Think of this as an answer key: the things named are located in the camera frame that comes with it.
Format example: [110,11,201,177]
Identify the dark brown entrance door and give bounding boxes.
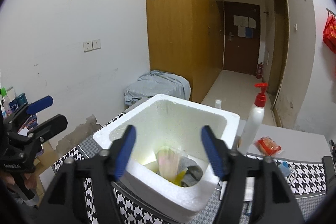
[223,1,261,75]

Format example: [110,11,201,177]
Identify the houndstooth table mat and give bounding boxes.
[52,113,329,224]

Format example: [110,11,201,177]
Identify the grey sock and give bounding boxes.
[178,156,203,188]

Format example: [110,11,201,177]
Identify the blue spray bottle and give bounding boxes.
[215,99,222,109]

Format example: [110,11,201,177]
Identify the red snack packet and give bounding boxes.
[254,137,282,156]

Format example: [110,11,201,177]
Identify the red fire extinguisher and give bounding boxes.
[256,63,263,79]

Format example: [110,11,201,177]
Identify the person's left hand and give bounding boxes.
[1,171,37,189]

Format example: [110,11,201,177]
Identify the white wall socket pair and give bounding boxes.
[83,39,101,53]

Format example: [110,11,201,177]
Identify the blue face mask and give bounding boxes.
[278,161,297,185]

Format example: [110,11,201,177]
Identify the wooden wardrobe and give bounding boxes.
[146,0,224,103]

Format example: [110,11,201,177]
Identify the floral plastic bag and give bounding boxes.
[155,146,188,181]

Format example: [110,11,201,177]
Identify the white styrofoam box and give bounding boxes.
[92,93,240,224]

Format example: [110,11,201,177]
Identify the light blue cloth pile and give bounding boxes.
[124,70,191,106]

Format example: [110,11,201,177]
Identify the red hanging bags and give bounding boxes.
[323,16,336,53]

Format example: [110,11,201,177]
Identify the yellow foam fruit net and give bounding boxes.
[169,170,186,187]

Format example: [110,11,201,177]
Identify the white pump lotion bottle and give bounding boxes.
[238,83,268,155]

